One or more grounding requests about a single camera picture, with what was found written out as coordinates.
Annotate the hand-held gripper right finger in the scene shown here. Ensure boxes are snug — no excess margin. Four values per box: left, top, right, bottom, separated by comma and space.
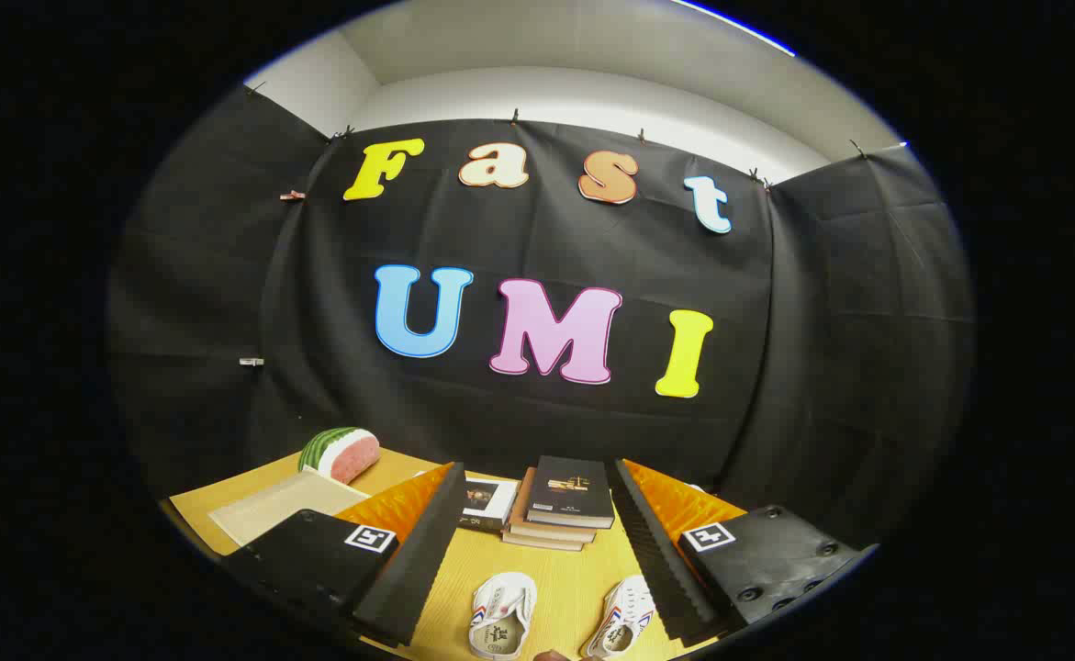
612, 458, 878, 644

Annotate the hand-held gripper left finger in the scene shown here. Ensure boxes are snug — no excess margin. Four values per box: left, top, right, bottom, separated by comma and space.
220, 462, 466, 648

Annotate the white canvas shoe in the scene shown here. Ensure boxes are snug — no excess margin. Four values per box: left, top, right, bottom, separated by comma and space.
583, 576, 655, 659
468, 572, 538, 660

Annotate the beige fabric storage box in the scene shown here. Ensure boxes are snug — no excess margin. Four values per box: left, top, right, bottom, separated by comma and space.
209, 470, 368, 547

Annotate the white portrait cover book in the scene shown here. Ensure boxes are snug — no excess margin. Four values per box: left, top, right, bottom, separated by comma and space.
457, 476, 520, 533

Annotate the watermelon slice plush toy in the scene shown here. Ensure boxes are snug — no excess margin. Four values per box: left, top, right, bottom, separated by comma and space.
298, 427, 381, 485

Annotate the thick book under stack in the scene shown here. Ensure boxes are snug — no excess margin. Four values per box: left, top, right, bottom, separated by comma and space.
501, 528, 586, 553

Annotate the brown cover book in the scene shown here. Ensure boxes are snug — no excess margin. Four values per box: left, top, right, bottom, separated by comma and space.
508, 466, 599, 543

